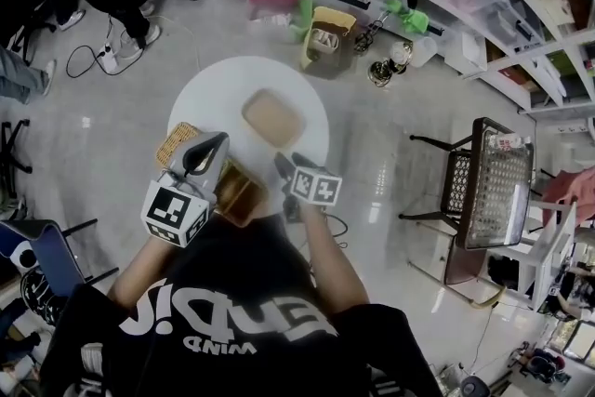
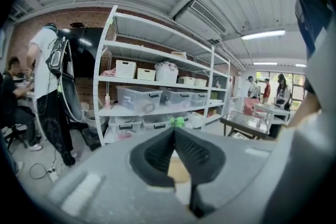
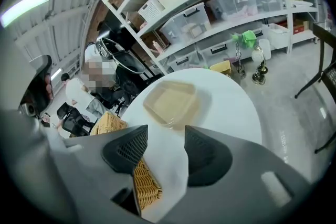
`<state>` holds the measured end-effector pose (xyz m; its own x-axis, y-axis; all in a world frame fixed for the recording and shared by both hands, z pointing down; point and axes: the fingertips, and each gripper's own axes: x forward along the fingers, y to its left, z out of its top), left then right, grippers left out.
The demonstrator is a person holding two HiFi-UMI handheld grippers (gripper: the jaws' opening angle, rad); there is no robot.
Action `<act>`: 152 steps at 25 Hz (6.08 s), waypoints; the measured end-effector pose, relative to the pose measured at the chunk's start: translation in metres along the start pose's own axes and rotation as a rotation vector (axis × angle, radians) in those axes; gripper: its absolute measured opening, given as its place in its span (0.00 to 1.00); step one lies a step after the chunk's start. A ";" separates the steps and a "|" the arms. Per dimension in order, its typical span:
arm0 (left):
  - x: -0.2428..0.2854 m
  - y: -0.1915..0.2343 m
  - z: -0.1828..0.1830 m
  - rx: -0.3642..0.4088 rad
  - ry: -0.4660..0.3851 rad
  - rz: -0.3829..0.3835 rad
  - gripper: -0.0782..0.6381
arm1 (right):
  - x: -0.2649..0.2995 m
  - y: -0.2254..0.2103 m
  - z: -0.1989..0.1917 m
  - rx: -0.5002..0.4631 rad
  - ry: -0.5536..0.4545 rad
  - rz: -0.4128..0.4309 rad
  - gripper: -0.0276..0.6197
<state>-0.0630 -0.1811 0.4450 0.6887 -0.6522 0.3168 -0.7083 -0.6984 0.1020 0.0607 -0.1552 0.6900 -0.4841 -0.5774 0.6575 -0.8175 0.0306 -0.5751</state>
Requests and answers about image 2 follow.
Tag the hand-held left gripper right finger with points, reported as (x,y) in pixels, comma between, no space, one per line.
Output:
(202,157)

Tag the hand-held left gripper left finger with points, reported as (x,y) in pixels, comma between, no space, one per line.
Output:
(151,162)

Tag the person's left forearm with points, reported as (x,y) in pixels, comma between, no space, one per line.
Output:
(305,110)

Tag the clear bin with black latches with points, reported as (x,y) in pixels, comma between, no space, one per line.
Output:
(136,98)
(125,126)
(155,122)
(177,98)
(200,99)

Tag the green plastic item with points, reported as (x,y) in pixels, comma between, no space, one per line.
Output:
(176,121)

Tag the glass top table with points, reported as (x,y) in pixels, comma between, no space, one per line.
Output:
(244,123)

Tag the pink chair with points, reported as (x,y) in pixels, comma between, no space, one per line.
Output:
(249,107)

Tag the pink bottle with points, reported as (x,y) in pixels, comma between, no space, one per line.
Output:
(107,102)

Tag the cream storage basket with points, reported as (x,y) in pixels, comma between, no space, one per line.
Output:
(200,82)
(146,74)
(188,80)

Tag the white table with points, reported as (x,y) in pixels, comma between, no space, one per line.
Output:
(273,110)

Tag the white perforated basket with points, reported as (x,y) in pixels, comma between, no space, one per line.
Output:
(126,69)

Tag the white power strip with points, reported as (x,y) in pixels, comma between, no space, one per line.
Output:
(53,175)

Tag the white metal shelving unit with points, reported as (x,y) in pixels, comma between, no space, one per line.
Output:
(155,52)

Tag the long ceiling light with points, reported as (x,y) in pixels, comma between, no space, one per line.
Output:
(265,63)
(262,34)

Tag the large black curved panel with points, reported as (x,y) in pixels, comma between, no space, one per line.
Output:
(86,47)

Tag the ceiling air conditioner unit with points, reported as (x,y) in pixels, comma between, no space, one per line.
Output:
(202,21)

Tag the black and clear backpack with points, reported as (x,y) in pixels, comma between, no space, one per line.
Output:
(58,60)

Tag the black stool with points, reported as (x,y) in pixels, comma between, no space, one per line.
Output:
(15,133)

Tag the person's dark shirt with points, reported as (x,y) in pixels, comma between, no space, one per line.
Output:
(312,2)

